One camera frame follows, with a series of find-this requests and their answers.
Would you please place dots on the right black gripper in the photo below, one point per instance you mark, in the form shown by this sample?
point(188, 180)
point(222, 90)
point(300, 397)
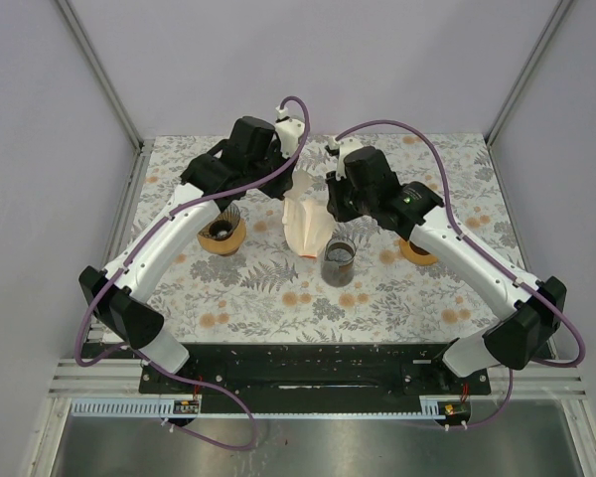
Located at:
point(334, 190)

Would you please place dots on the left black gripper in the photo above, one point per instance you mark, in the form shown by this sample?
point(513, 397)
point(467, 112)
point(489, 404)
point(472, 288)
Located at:
point(278, 191)

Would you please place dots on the orange coffee filter pack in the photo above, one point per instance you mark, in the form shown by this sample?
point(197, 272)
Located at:
point(307, 224)

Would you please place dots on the grey glass carafe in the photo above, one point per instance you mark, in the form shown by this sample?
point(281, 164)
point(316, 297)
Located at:
point(337, 267)

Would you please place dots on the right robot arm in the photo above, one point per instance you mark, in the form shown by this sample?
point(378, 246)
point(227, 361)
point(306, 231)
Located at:
point(523, 304)

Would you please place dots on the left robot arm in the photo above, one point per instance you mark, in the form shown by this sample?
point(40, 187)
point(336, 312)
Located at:
point(256, 155)

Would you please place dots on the floral tablecloth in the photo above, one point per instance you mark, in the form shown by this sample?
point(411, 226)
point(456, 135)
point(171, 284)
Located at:
point(267, 293)

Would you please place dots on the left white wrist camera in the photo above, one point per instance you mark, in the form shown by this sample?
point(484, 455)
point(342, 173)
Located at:
point(289, 130)

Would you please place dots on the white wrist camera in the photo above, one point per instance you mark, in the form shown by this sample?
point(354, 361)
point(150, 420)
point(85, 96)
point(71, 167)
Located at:
point(289, 130)
point(342, 149)

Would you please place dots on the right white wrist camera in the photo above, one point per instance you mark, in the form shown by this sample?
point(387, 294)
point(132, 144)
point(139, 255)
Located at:
point(342, 149)

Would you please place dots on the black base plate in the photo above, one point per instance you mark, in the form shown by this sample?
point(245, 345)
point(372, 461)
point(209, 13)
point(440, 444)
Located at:
point(369, 376)

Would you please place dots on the left aluminium frame post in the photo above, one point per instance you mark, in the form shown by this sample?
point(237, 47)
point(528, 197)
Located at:
point(78, 32)

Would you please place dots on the aluminium frame post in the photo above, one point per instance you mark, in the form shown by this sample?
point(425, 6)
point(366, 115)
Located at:
point(529, 68)
point(78, 32)

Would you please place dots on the right aluminium frame post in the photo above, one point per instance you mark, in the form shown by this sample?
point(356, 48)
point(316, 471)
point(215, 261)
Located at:
point(529, 68)

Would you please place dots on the aluminium front rail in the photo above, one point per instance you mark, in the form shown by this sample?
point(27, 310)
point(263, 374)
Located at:
point(119, 378)

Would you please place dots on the white slotted cable duct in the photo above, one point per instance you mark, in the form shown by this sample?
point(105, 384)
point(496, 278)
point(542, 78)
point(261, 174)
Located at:
point(415, 409)

